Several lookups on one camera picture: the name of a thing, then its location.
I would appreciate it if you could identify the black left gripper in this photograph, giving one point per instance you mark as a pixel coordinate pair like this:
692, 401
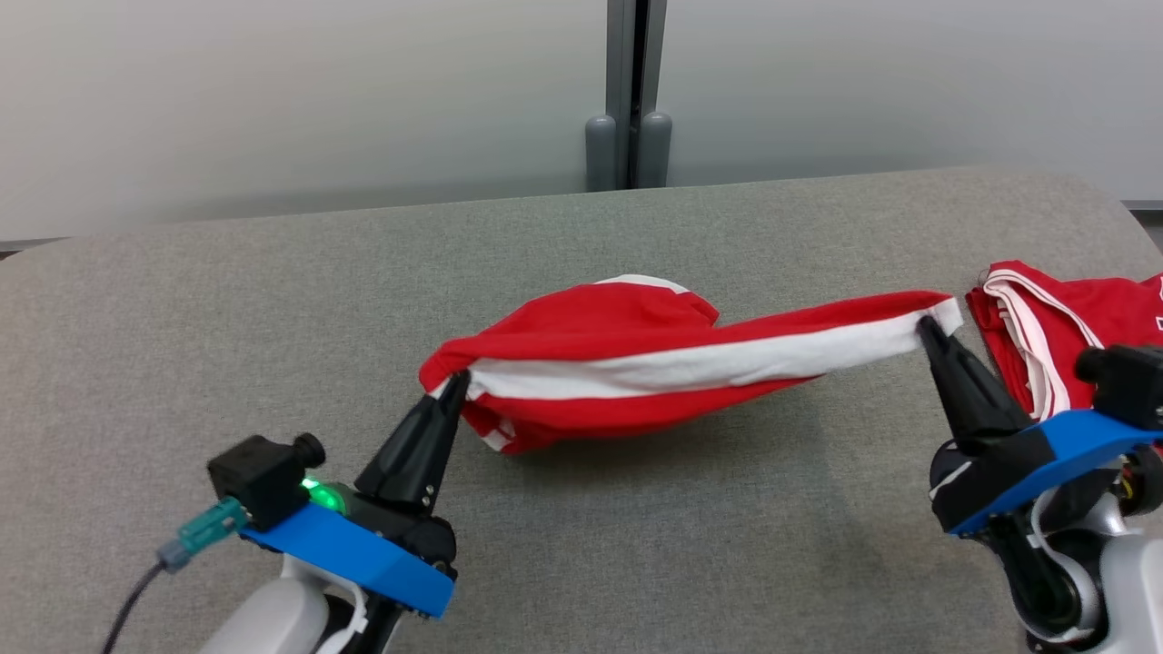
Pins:
409, 531

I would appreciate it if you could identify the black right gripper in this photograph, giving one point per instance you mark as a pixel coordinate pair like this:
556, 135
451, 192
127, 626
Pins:
977, 477

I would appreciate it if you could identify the red white-sleeved Bulls shirt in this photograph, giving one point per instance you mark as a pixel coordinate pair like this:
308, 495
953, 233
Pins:
1063, 309

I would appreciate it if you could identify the red white-banded Bulls shorts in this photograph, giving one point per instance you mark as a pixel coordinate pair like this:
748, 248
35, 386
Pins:
591, 336

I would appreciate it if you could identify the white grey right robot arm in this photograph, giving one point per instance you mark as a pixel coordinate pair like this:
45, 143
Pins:
1127, 590

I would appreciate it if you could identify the grey fabric sofa surface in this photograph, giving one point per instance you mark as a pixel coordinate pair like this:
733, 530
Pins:
273, 318

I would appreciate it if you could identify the grey baseboard strip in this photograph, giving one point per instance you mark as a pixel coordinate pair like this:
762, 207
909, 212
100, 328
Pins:
27, 243
1145, 205

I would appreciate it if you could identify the grey cylinder bumper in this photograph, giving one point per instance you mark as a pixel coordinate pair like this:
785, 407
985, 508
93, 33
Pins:
655, 150
601, 154

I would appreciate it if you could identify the blue left camera mount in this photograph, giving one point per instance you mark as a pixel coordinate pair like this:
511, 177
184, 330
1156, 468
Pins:
363, 559

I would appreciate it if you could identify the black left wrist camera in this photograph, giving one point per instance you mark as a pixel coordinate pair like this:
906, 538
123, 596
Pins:
259, 477

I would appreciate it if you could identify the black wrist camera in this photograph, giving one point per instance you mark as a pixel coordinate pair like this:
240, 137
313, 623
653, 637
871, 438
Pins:
259, 477
1131, 386

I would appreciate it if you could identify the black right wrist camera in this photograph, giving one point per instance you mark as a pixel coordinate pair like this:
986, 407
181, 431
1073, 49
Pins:
1131, 386

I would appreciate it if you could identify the grey partition post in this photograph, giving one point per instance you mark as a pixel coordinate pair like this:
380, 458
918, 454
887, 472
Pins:
620, 54

